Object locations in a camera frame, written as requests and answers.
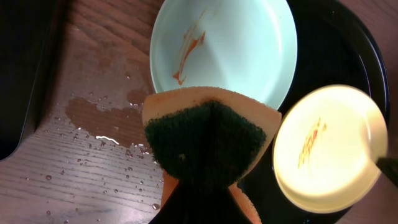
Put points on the orange green scrubbing sponge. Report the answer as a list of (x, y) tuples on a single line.
[(206, 139)]

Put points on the mint plate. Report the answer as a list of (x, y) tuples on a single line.
[(246, 46)]

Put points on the rectangular black tray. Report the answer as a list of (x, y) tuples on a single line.
[(30, 38)]

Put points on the round black tray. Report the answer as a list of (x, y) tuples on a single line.
[(334, 47)]

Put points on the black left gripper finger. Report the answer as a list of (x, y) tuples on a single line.
[(389, 167)]

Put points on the yellow plate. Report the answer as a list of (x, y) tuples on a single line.
[(326, 149)]

